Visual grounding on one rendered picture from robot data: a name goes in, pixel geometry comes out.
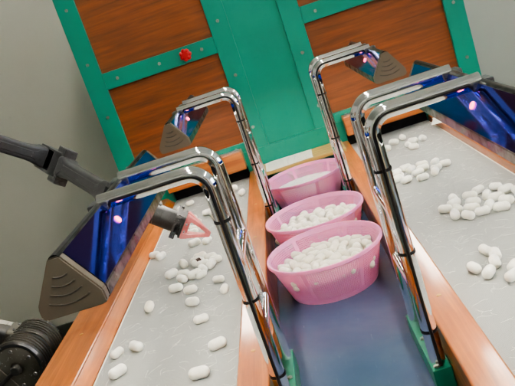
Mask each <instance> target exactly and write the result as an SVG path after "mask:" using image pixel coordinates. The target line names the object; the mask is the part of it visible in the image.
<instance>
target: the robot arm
mask: <svg viewBox="0 0 515 386"><path fill-rule="evenodd" d="M0 152H1V153H5V154H7V155H12V156H14V157H17V158H20V159H24V160H26V161H29V162H31V163H32V164H34V166H35V167H36V168H39V169H40V170H42V171H43V172H45V173H46V174H48V178H47V180H48V181H50V182H52V183H53V184H55V185H60V186H63V187H65V186H66V184H67V181H69V182H71V183H73V184H74V185H76V186H77V187H79V188H81V189H82V190H84V191H85V192H87V193H88V194H90V195H92V196H93V197H94V198H95V201H96V195H99V194H102V193H104V192H106V191H107V190H108V189H109V188H110V182H109V181H105V180H103V179H102V178H100V177H98V176H96V175H95V174H93V173H91V172H89V171H87V170H86V169H85V168H82V167H81V166H80V165H79V164H78V162H77V161H76V158H77V155H78V153H77V152H75V151H73V150H72V149H69V148H66V147H63V146H60V147H59V149H56V148H54V147H52V146H49V145H46V144H44V143H42V145H40V144H38V145H37V144H31V143H26V142H22V141H19V140H17V139H13V138H10V137H7V136H3V135H0ZM184 209H185V207H183V206H181V205H180V208H179V210H178V211H177V210H175V209H172V208H169V207H166V206H165V205H162V204H159V205H158V207H157V209H156V211H155V213H154V215H153V216H152V218H151V220H150V222H149V224H152V225H155V226H157V227H161V228H163V229H166V230H168V231H170V234H169V238H171V239H173V238H174V236H175V235H177V238H179V239H187V238H195V237H210V234H211V231H210V230H209V229H208V228H207V227H206V226H205V225H204V224H203V223H202V222H201V221H200V220H199V219H198V218H197V217H196V216H195V215H194V214H193V213H192V212H191V211H187V212H185V211H184ZM151 222H152V223H151ZM191 223H193V224H195V225H196V226H197V227H199V228H201V229H202V230H203V231H204V232H205V233H202V232H193V231H188V229H189V225H190V224H191Z"/></svg>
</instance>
